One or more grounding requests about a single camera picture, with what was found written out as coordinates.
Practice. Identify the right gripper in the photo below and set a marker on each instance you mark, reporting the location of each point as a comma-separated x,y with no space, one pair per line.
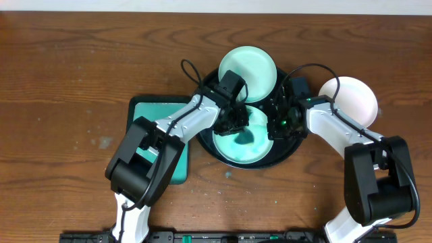
273,133

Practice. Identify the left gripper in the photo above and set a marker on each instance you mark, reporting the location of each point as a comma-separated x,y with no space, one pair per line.
231,125

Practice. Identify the mint green plate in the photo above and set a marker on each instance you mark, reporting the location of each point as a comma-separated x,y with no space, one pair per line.
248,153
255,66

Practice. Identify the white plate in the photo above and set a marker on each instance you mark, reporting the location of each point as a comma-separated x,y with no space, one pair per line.
357,100

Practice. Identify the dark green scrub sponge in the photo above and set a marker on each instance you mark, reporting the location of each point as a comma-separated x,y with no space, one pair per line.
245,137

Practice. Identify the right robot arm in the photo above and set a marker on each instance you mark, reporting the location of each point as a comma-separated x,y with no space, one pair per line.
379,183

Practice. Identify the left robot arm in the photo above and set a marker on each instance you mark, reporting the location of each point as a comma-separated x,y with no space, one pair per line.
143,164

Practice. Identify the round black tray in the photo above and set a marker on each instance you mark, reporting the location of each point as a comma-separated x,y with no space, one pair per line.
280,150

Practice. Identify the rectangular green soapy tray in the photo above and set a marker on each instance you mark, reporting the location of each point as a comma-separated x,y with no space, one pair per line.
158,107

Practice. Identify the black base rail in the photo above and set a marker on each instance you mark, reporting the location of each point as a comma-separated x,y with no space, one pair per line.
295,235

